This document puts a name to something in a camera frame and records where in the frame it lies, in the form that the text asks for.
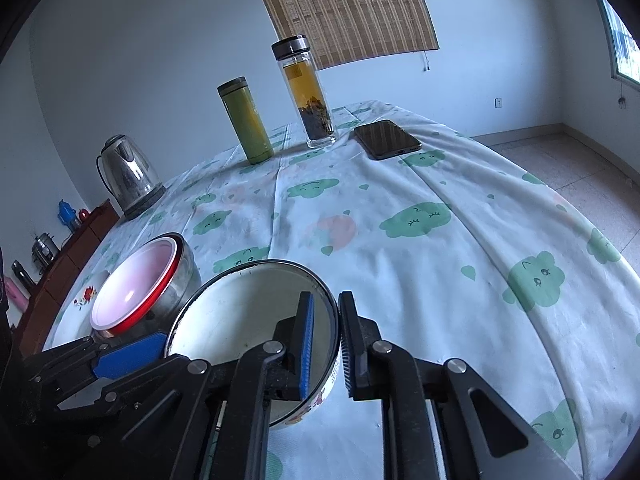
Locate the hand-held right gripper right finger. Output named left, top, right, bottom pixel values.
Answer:
left=337, top=290, right=583, bottom=480

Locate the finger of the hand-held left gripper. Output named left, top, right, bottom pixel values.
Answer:
left=22, top=332, right=168, bottom=401
left=55, top=354, right=192, bottom=456

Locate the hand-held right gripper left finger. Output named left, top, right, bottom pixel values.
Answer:
left=115, top=291, right=317, bottom=480

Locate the red rimmed white bowl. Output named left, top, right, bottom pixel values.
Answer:
left=90, top=238, right=179, bottom=337

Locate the white plate with red flower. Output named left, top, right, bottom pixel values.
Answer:
left=42, top=270, right=113, bottom=353

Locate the white enamel bowl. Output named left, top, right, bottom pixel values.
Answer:
left=166, top=259, right=342, bottom=428

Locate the stainless steel bowl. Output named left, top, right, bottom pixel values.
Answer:
left=92, top=232, right=197, bottom=348

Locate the green cloud print tablecloth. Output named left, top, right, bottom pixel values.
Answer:
left=42, top=101, right=636, bottom=480

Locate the brown wooden cabinet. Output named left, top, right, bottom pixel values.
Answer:
left=10, top=199, right=121, bottom=361

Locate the pink container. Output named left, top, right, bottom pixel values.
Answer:
left=4, top=280, right=30, bottom=311

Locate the steel rice cooker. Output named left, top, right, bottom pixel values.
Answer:
left=31, top=232, right=57, bottom=268

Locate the blue thermos jug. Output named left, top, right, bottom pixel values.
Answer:
left=57, top=200, right=81, bottom=233

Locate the dark kettle base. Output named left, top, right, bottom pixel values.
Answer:
left=120, top=185, right=167, bottom=221

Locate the stainless steel electric kettle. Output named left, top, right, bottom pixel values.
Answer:
left=96, top=134, right=160, bottom=211

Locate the black smartphone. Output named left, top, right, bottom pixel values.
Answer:
left=354, top=120, right=423, bottom=161

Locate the green thermos flask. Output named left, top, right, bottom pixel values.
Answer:
left=217, top=76, right=275, bottom=165

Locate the glass tea bottle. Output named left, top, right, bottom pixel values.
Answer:
left=271, top=35, right=338, bottom=150

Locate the bamboo window blind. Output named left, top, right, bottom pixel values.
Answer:
left=246, top=0, right=441, bottom=72

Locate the window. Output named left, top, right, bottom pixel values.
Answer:
left=592, top=0, right=640, bottom=86

